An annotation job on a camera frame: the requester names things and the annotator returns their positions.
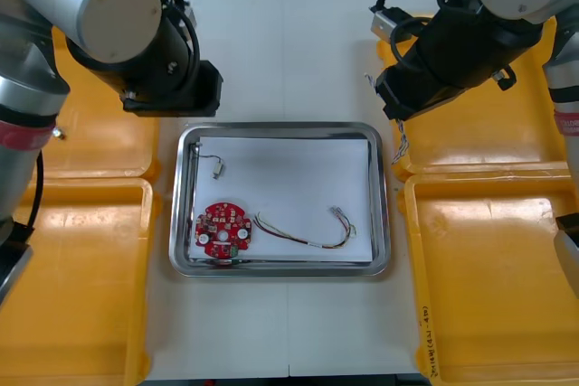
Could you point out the white paper sheet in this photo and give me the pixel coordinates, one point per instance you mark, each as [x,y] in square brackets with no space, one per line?
[294,178]

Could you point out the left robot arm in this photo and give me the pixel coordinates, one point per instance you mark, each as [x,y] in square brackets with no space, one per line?
[113,11]

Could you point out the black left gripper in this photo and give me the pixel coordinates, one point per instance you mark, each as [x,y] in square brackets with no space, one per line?
[199,96]

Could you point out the steel tray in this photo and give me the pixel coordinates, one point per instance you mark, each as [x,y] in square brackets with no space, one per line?
[271,269]

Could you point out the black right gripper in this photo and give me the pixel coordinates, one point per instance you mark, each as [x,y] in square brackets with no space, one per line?
[407,92]

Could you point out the yellow-orange plastic bin with handwriting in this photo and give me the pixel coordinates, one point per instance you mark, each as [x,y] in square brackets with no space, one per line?
[488,291]

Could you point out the round red circuit board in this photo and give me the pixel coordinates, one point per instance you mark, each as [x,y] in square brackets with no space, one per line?
[221,223]

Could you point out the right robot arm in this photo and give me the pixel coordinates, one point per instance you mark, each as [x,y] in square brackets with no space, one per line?
[475,38]

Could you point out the small metal solenoid white label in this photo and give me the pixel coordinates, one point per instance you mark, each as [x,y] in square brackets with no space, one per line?
[218,171]

